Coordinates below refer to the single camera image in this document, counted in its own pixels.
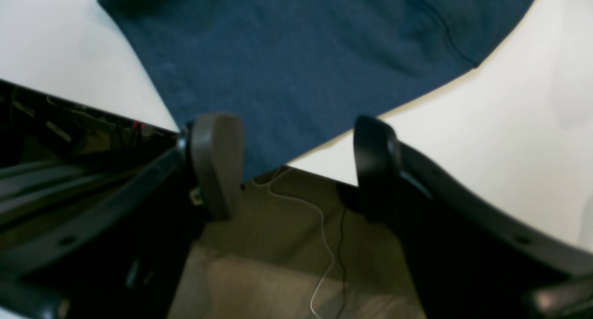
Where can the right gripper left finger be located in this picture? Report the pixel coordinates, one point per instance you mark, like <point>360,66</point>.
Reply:
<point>52,209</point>

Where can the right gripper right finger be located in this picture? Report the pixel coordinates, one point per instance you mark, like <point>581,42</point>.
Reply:
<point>384,165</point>

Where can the dark blue T-shirt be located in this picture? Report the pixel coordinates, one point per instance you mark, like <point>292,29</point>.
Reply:
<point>299,72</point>

